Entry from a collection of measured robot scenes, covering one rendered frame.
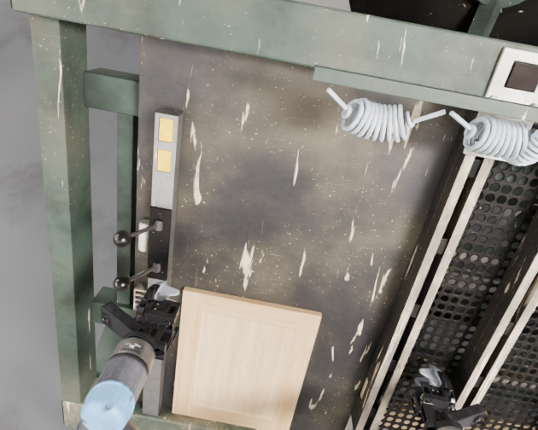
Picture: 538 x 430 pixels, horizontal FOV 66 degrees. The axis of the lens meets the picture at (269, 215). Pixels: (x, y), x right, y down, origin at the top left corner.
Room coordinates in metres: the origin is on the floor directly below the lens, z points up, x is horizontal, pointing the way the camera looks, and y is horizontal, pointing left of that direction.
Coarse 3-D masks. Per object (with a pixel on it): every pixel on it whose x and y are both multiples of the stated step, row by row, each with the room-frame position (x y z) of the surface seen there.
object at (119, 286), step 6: (156, 264) 0.38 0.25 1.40; (144, 270) 0.36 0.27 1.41; (150, 270) 0.36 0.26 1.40; (156, 270) 0.37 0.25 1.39; (120, 276) 0.32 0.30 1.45; (126, 276) 0.32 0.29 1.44; (132, 276) 0.33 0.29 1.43; (138, 276) 0.34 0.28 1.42; (114, 282) 0.30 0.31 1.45; (120, 282) 0.30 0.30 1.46; (126, 282) 0.31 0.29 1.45; (114, 288) 0.29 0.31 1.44; (120, 288) 0.29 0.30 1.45; (126, 288) 0.30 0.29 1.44
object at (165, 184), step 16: (160, 112) 0.60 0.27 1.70; (176, 112) 0.62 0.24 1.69; (176, 128) 0.58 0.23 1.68; (160, 144) 0.56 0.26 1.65; (176, 144) 0.56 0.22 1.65; (176, 160) 0.55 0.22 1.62; (160, 176) 0.52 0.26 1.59; (176, 176) 0.53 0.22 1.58; (160, 192) 0.50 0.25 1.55; (176, 192) 0.52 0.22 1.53; (176, 208) 0.50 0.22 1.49; (160, 368) 0.20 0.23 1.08; (144, 384) 0.16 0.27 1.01; (160, 384) 0.17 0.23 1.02; (144, 400) 0.12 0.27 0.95; (160, 400) 0.13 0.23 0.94
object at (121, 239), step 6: (156, 222) 0.44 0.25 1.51; (162, 222) 0.45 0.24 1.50; (144, 228) 0.42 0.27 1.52; (150, 228) 0.42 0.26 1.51; (156, 228) 0.44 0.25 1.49; (162, 228) 0.44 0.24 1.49; (114, 234) 0.37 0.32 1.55; (120, 234) 0.37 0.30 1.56; (126, 234) 0.38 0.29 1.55; (132, 234) 0.39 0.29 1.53; (138, 234) 0.40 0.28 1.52; (114, 240) 0.36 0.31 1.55; (120, 240) 0.36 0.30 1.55; (126, 240) 0.37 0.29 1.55; (120, 246) 0.35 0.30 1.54; (126, 246) 0.36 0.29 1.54
